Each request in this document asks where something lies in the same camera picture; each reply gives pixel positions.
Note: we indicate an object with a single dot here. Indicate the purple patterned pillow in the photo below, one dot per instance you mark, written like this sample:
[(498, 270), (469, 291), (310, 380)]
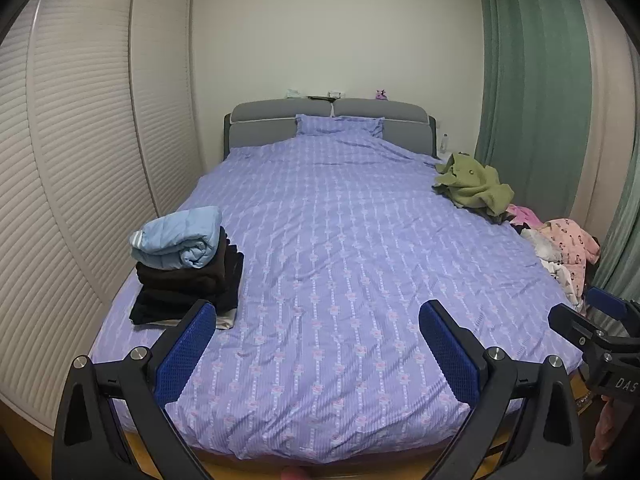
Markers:
[(337, 125)]

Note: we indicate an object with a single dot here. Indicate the white louvered wardrobe door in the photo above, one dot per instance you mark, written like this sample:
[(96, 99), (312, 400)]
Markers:
[(85, 125), (30, 260), (167, 90)]

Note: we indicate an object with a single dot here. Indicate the white folded garment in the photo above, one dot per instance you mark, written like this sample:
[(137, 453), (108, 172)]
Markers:
[(226, 322)]

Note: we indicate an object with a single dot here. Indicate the bed with purple cover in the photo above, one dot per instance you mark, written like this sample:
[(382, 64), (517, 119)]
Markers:
[(340, 240)]

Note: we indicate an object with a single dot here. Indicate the grey padded headboard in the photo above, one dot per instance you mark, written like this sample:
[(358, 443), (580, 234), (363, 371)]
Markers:
[(260, 127)]

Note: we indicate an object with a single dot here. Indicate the pink printed pajama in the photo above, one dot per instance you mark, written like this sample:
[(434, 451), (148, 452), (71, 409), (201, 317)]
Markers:
[(570, 247)]

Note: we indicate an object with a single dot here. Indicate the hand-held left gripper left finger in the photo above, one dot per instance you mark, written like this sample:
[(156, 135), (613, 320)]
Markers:
[(187, 347)]

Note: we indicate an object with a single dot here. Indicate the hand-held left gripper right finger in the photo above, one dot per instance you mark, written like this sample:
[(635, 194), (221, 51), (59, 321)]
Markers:
[(447, 350)]

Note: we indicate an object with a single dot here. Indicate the small white item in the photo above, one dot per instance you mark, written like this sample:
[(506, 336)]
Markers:
[(336, 94)]

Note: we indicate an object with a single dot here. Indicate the clear bottle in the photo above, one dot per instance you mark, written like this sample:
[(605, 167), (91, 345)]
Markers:
[(444, 143)]

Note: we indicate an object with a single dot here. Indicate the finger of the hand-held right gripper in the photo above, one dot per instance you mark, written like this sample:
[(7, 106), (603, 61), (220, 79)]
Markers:
[(575, 322), (617, 312)]

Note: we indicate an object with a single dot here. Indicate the green curtain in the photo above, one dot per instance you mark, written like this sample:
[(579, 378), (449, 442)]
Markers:
[(530, 85)]

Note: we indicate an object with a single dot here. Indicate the purple toy figure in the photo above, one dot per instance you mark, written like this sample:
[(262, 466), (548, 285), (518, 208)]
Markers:
[(381, 94)]

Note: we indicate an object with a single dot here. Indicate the olive green garment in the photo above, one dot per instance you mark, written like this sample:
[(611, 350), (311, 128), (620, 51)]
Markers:
[(472, 185)]

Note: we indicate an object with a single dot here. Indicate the flat black item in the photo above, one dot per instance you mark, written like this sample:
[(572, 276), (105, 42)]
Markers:
[(320, 97)]

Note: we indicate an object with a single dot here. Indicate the dark folded garment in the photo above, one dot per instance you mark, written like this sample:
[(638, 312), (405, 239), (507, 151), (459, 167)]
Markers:
[(165, 305)]

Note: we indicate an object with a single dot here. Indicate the white crumpled garment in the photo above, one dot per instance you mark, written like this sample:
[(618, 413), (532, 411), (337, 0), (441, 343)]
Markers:
[(545, 252)]

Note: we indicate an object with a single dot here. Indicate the pale tissue box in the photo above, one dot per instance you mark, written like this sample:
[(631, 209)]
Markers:
[(293, 94)]

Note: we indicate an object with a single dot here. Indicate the light blue padded pants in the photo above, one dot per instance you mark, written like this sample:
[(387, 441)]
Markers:
[(175, 235)]

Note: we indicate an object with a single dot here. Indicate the plain pink garment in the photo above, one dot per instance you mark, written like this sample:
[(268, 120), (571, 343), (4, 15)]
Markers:
[(525, 215)]

